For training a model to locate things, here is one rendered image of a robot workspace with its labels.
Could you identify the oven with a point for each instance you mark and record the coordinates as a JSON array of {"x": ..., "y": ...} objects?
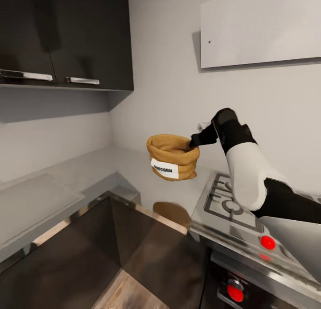
[{"x": 234, "y": 285}]

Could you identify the cabinet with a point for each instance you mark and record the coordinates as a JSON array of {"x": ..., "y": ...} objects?
[{"x": 66, "y": 45}]

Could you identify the drop in sink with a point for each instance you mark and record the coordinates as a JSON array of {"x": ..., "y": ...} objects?
[{"x": 31, "y": 203}]

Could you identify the burner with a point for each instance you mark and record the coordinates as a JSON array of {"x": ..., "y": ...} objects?
[{"x": 217, "y": 210}]

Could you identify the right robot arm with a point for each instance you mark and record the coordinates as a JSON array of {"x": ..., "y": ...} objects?
[{"x": 259, "y": 187}]

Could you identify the range hood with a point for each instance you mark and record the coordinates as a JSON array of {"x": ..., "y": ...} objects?
[{"x": 249, "y": 31}]

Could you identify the popcorn bag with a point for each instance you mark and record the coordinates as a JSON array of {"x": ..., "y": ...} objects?
[{"x": 171, "y": 157}]

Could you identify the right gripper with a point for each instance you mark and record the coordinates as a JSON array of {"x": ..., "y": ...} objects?
[{"x": 201, "y": 139}]

